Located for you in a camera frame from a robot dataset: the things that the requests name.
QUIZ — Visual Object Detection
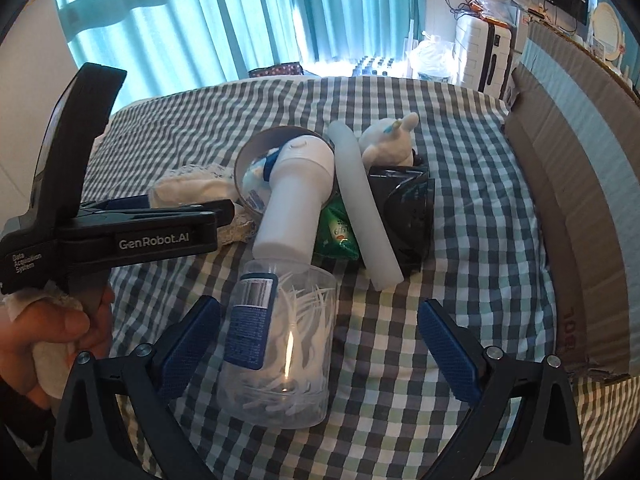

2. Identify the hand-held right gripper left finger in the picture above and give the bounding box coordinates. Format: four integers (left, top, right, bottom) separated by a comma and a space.
52, 295, 223, 480

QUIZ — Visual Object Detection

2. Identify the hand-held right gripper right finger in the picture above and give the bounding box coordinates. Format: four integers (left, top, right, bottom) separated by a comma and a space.
417, 298, 586, 480

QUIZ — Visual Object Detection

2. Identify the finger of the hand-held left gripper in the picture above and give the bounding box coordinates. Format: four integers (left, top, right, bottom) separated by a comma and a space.
82, 196, 151, 211
75, 199, 236, 231

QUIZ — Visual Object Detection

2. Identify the white lace cloth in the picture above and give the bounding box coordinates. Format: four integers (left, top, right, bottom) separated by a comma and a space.
150, 162, 256, 246

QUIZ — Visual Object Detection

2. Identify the blue labelled tube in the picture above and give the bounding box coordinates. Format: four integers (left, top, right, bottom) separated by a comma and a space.
225, 271, 279, 370

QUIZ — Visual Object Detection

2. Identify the clear plastic cup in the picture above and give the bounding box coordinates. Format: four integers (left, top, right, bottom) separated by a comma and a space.
216, 260, 338, 428

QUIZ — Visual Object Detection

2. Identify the pile of white floss picks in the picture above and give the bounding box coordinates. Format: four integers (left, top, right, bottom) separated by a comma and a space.
235, 280, 333, 411

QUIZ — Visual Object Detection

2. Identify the black glossy round container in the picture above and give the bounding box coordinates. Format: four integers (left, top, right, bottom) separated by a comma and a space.
367, 164, 436, 277

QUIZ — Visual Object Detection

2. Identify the cardboard box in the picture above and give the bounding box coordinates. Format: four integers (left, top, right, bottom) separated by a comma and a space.
502, 20, 640, 386

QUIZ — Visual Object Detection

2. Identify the person's left hand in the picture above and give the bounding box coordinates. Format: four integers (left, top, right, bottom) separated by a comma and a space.
0, 285, 116, 401

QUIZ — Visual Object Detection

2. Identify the white handheld appliance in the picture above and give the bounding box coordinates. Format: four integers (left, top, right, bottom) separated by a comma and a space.
252, 135, 335, 263

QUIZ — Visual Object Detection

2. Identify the checked blanket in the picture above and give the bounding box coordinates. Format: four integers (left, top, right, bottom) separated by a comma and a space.
82, 77, 640, 480

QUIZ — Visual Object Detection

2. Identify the white cloth wrap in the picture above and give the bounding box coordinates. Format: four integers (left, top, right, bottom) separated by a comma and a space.
2, 285, 83, 397

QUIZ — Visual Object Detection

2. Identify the green packet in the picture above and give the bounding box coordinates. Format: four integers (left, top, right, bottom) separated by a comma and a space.
312, 195, 362, 261

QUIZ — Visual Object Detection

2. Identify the spotted bag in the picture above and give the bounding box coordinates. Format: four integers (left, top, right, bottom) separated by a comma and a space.
248, 62, 306, 79

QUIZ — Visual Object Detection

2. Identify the white translucent silicone tube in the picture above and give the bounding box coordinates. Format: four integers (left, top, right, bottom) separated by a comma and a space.
327, 120, 405, 291

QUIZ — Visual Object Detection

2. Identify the white plush toy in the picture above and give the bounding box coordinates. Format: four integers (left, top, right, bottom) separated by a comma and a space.
359, 111, 421, 168

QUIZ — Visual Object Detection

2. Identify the wide teal curtain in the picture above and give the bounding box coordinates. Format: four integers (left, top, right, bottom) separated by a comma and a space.
52, 0, 301, 81

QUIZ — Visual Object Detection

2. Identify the pack of water bottles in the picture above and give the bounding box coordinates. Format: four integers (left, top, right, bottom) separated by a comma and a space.
350, 52, 408, 78

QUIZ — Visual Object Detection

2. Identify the narrow teal curtain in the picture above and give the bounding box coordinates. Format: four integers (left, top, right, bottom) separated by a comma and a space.
292, 0, 426, 73

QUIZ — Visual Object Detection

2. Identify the white plastic bag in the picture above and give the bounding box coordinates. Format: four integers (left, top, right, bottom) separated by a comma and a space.
407, 35, 458, 83

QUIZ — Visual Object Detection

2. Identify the white suitcase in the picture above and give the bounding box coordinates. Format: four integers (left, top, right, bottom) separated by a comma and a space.
454, 12, 518, 98

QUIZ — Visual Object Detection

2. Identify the pile of clear plastic bags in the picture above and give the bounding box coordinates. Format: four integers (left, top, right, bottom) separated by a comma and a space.
470, 0, 521, 26

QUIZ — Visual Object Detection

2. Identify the white oval vanity mirror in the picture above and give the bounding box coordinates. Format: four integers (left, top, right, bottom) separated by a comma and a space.
592, 2, 626, 61

